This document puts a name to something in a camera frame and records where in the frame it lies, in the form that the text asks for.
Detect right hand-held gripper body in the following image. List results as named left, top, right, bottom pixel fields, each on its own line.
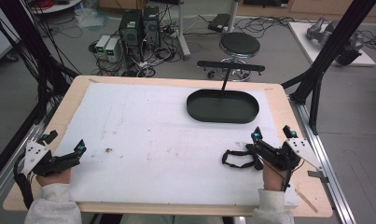
left=245, top=137, right=323, bottom=172

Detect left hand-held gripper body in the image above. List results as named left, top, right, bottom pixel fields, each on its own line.
left=21, top=139, right=81, bottom=177

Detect black strap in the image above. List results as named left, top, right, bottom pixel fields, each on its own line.
left=220, top=149, right=258, bottom=170

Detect person's left hand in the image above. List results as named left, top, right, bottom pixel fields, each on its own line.
left=35, top=168, right=73, bottom=188

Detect person's right hand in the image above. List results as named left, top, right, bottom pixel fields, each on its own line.
left=262, top=161, right=286, bottom=191

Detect black oval tray with stand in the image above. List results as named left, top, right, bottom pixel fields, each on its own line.
left=186, top=60, right=266, bottom=125

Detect thin wooden stick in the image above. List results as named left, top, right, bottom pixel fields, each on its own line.
left=294, top=188, right=319, bottom=215

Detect white foam mat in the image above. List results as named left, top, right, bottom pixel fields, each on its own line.
left=55, top=81, right=300, bottom=208

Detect black round stool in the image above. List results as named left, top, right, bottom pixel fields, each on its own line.
left=206, top=31, right=261, bottom=83

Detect white floor board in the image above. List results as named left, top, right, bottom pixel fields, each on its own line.
left=287, top=21, right=376, bottom=68

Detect white power supply box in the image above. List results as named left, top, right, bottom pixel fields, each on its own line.
left=94, top=34, right=112, bottom=54
left=104, top=37, right=123, bottom=63

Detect grey robot device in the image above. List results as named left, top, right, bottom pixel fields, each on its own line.
left=305, top=16, right=367, bottom=67

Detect computer towers on floor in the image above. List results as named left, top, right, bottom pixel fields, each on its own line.
left=88, top=29, right=189, bottom=78

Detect black flat box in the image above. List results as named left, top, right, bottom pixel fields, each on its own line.
left=207, top=12, right=231, bottom=34

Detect white table leg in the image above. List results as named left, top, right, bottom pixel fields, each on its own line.
left=175, top=0, right=192, bottom=61
left=227, top=0, right=241, bottom=34

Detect large black computer tower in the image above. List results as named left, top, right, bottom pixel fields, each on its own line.
left=118, top=8, right=144, bottom=63

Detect clear plastic bag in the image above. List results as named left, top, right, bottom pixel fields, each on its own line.
left=74, top=7, right=109, bottom=30

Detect round white table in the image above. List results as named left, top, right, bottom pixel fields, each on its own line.
left=29, top=0, right=83, bottom=15

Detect small black computer tower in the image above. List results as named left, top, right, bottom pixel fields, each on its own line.
left=142, top=5, right=161, bottom=50

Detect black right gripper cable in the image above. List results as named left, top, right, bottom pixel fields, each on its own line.
left=281, top=160, right=294, bottom=192

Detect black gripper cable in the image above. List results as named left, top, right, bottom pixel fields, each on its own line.
left=13, top=151, right=35, bottom=210
left=281, top=160, right=294, bottom=192

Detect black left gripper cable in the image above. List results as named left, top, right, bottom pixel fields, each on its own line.
left=13, top=151, right=35, bottom=210

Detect aluminium rail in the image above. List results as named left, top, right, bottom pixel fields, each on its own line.
left=288, top=94, right=358, bottom=224
left=0, top=104, right=54, bottom=213

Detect grey metal bracket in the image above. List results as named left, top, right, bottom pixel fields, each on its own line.
left=307, top=170, right=330, bottom=184

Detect black metal frame post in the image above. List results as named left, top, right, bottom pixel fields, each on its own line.
left=0, top=0, right=81, bottom=104
left=281, top=0, right=376, bottom=135

